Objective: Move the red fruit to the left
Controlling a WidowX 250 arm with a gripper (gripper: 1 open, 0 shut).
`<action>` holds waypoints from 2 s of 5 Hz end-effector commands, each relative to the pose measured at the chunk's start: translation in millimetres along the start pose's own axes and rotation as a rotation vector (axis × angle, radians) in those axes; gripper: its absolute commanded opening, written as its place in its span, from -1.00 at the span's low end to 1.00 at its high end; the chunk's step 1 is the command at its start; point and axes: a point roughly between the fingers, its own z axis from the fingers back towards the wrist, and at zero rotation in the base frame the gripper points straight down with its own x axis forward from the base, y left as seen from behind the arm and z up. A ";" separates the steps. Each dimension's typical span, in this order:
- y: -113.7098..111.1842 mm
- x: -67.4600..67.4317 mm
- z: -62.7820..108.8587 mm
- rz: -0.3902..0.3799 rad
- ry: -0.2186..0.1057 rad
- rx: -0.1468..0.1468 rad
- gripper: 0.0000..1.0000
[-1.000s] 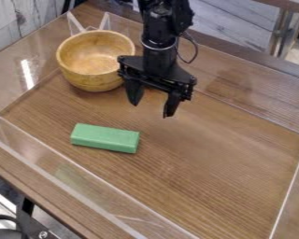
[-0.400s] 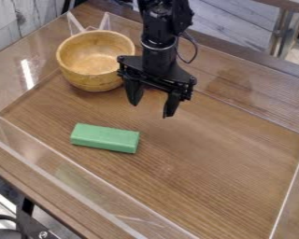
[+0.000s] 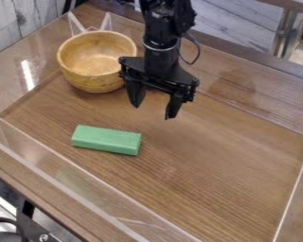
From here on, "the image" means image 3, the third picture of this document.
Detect wooden bowl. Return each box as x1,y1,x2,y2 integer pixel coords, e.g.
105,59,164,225
57,30,137,94

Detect black table frame bracket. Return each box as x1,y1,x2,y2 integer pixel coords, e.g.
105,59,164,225
16,199,60,242

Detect clear acrylic tray wall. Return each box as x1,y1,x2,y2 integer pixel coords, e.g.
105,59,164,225
0,6,303,242

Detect green rectangular block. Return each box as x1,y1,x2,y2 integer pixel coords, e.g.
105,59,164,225
70,125,141,155

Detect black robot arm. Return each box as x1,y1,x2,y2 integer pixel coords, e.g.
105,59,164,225
119,0,199,119

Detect black cable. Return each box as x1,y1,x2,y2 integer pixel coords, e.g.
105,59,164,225
176,31,201,66

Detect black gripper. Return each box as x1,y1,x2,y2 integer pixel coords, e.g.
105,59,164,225
119,57,199,119

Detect metal table leg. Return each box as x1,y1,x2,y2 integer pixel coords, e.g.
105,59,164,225
272,9,303,60

